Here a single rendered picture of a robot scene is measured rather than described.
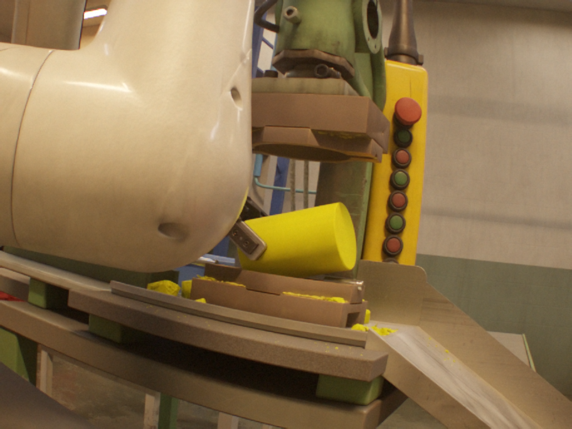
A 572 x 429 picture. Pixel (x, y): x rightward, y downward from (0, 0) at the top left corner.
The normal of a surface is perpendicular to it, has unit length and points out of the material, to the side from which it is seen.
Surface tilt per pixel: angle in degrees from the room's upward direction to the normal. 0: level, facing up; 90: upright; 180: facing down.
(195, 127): 75
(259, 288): 90
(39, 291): 90
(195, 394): 90
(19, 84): 67
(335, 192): 90
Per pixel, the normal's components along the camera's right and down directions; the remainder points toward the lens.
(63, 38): 0.74, 0.53
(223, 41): 0.73, -0.19
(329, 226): -0.43, -0.30
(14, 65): 0.33, -0.58
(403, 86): -0.02, -0.18
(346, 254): 0.90, -0.19
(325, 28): 0.18, -0.06
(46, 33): 0.33, 0.62
